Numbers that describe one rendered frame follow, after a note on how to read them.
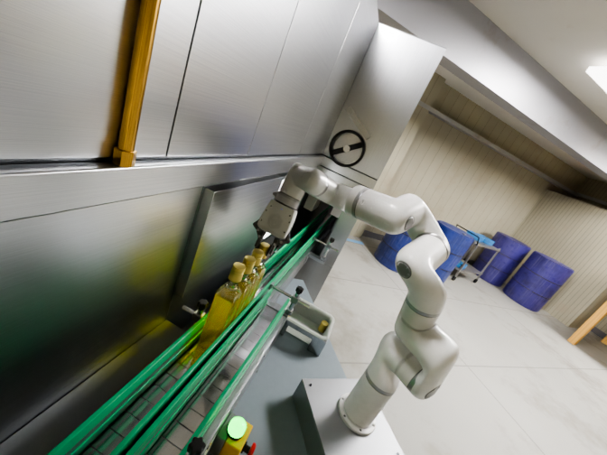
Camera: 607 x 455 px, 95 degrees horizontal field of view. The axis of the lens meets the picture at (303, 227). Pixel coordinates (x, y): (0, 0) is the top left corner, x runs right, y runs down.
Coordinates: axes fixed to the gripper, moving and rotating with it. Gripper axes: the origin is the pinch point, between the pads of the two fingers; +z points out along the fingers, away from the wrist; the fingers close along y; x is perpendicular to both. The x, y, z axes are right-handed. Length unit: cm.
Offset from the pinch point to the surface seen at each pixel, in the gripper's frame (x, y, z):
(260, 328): 5.7, 10.0, 26.8
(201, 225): -19.9, -12.4, -1.6
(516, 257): 548, 345, -110
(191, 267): -16.3, -11.9, 11.2
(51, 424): -42, -11, 40
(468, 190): 523, 194, -186
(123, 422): -36, -1, 38
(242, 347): -4.8, 8.9, 29.8
